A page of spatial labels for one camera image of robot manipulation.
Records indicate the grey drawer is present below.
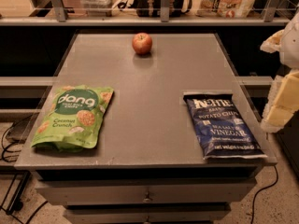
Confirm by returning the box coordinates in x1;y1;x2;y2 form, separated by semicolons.
36;178;256;206
64;203;231;224

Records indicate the blue Kettle chip bag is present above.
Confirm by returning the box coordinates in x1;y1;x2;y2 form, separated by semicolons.
183;93;266;159

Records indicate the black cables left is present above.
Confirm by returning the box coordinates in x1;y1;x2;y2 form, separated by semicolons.
0;114;48;224

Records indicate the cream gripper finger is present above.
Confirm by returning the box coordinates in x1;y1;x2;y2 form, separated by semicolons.
261;72;299;133
260;30;284;53

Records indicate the black backpack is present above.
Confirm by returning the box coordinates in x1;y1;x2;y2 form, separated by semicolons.
132;0;192;17

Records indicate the green Dang chip bag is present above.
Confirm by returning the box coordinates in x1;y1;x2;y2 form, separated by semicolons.
31;85;114;152

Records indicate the grey lower drawer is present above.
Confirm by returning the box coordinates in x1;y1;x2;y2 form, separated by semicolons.
64;203;231;224

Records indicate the grey metal shelf rail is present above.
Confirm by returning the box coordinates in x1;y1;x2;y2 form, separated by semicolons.
0;0;296;27

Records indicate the printed snack bag on shelf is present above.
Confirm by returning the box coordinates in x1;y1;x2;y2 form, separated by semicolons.
196;0;255;18

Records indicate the red apple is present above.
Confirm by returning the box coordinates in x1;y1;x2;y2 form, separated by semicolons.
132;33;152;55

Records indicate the grey upper drawer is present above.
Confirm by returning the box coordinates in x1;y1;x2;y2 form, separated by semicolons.
36;178;256;206

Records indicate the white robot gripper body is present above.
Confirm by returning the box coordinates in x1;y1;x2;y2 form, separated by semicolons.
279;13;299;69

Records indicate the black floor cable right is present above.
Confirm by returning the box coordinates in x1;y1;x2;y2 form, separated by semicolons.
249;165;279;224

